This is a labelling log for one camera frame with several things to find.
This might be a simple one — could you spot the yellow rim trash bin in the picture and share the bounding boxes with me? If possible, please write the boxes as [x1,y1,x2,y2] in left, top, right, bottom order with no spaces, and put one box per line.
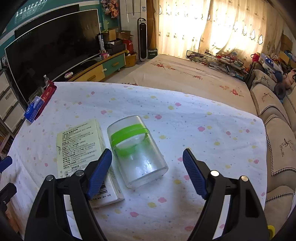
[267,225,275,240]

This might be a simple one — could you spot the white drawer unit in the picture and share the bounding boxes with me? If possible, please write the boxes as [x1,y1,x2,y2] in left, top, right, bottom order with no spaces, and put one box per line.
[0,69,25,136]

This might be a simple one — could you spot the pale yellow paper box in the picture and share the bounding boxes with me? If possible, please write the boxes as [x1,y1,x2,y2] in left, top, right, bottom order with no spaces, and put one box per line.
[56,119,125,208]

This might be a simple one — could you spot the floral white tablecloth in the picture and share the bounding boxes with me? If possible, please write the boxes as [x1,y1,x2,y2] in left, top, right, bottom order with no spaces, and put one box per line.
[1,83,267,240]

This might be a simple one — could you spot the blue tissue pack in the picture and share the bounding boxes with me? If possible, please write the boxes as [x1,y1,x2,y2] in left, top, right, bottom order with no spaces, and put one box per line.
[24,96,44,123]

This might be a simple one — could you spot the red flat packet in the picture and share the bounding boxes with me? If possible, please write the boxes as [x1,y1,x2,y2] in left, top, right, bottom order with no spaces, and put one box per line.
[35,81,57,120]

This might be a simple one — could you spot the clear jar green band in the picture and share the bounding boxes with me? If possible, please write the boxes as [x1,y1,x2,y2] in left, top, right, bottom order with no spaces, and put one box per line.
[107,115,169,188]

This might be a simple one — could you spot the beige sofa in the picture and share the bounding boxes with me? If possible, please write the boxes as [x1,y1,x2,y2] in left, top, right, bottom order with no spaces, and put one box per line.
[249,69,295,233]

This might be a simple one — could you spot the clear water bottle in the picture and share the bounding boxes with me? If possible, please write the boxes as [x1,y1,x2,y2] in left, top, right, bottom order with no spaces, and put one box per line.
[44,75,50,86]

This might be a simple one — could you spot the pile of plush toys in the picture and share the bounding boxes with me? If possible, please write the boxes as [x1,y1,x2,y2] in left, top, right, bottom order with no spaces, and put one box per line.
[250,52,296,100]

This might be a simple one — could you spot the yellow green tv cabinet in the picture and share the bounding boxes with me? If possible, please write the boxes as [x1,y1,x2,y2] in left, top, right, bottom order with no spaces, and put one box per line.
[68,50,128,82]

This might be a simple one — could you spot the large curved television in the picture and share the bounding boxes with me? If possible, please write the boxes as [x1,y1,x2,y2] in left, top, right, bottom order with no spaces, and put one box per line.
[5,9,100,101]

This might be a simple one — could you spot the beige floral bed mat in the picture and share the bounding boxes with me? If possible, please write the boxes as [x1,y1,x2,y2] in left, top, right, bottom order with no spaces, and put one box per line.
[105,54,258,115]

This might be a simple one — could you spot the cream window curtains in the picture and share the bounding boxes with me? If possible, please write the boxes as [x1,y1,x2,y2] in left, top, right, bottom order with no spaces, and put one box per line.
[157,1,285,64]

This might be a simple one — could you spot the artificial flower decoration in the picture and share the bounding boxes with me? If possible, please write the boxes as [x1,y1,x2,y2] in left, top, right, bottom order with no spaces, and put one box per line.
[100,0,119,18]

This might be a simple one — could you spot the black tower fan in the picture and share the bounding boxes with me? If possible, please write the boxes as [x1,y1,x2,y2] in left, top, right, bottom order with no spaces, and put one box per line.
[137,18,147,62]

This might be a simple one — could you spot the white standing air conditioner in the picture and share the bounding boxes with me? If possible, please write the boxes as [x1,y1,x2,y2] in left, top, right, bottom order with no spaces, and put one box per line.
[119,0,147,36]

